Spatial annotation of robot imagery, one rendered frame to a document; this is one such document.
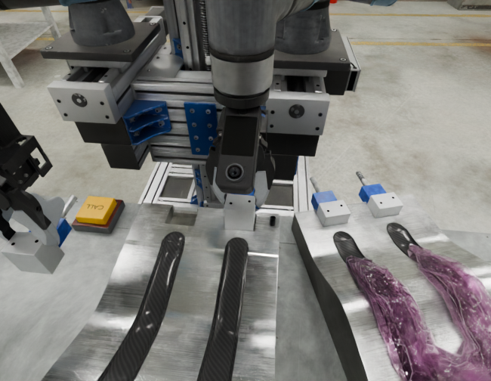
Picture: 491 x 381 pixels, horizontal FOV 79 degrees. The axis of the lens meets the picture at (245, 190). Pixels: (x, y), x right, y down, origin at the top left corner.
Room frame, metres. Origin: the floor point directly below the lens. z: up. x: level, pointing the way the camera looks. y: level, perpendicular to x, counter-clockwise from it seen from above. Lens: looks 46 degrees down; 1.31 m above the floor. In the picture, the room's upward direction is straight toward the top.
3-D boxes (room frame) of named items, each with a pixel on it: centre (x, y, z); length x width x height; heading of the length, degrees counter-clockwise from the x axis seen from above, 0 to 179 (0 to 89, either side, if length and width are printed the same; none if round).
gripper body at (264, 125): (0.36, 0.00, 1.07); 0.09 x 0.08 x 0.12; 174
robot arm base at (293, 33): (0.77, -0.13, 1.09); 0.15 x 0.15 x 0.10
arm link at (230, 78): (0.36, 0.01, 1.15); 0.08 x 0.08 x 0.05
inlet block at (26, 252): (0.28, 0.31, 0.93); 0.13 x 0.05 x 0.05; 174
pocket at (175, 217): (0.34, 0.11, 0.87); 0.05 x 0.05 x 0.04; 84
